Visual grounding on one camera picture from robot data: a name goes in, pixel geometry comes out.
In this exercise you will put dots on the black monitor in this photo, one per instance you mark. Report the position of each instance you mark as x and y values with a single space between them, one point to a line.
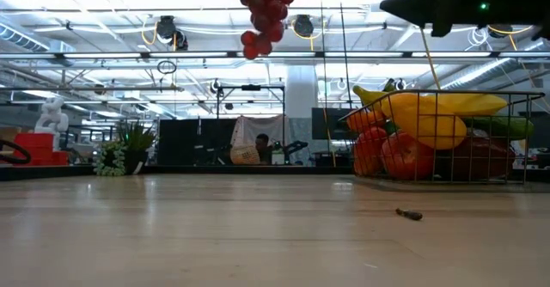
539 130
326 123

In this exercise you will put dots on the purple grape bunch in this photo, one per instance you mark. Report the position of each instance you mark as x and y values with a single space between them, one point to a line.
266 16

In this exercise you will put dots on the woven tan basket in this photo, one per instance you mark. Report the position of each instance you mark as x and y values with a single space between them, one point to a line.
245 154

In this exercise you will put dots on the person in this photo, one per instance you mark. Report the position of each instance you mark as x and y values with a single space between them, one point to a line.
263 147

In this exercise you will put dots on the ceiling light strip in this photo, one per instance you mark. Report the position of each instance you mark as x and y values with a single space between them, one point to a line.
107 55

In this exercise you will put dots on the black background robot arm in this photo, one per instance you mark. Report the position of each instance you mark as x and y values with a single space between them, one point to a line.
292 147

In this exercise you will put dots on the white pillar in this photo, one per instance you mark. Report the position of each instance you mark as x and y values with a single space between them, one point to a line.
301 93

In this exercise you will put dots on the black metal stand frame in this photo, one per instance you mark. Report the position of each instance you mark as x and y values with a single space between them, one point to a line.
251 87

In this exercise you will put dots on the white hanging cloth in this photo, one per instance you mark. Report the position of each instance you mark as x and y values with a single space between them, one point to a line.
258 126

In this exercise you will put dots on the red bell pepper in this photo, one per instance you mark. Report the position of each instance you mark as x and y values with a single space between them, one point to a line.
369 151

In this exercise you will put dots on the white robot statue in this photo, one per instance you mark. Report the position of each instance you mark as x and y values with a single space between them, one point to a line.
51 115

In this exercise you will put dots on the red box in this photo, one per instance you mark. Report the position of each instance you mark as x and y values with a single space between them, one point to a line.
38 149

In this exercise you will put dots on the small brown stem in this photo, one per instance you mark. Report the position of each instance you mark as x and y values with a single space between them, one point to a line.
408 214

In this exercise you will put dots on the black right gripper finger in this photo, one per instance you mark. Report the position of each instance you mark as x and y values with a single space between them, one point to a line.
412 4

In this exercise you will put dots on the green cucumber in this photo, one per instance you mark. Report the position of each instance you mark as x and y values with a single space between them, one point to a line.
502 127

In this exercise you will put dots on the black table frame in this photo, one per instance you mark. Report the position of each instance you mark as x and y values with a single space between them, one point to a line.
193 169

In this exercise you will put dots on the yellow orange mango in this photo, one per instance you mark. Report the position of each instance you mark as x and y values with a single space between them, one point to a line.
429 126

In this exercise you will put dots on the yellow banana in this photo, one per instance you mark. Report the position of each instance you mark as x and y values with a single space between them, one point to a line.
472 104

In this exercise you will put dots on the red apple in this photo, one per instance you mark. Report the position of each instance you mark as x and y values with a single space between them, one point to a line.
406 158

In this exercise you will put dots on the black partition panel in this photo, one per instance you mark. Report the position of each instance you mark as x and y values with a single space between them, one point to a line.
189 141

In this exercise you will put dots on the potted succulent plant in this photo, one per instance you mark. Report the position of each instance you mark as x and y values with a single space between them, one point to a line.
137 143

